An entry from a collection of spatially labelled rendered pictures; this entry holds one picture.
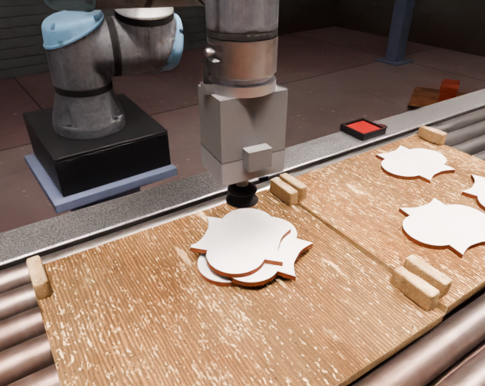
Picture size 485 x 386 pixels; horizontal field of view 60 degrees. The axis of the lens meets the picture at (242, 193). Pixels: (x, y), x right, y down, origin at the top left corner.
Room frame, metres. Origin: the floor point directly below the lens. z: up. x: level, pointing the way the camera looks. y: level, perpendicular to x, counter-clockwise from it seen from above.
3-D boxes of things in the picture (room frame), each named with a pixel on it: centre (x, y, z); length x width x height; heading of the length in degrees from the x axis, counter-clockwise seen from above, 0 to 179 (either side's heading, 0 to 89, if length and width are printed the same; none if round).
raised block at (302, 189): (0.62, -0.09, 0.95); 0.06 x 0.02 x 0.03; 34
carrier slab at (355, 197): (0.62, -0.32, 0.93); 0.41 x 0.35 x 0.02; 124
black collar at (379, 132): (0.93, -0.29, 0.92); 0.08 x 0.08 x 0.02; 33
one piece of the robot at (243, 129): (0.45, 0.00, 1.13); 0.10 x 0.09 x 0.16; 27
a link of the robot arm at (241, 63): (0.46, 0.00, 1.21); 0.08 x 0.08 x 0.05
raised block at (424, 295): (0.38, -0.21, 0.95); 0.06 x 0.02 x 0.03; 32
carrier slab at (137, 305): (0.39, 0.02, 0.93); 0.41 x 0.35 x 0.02; 122
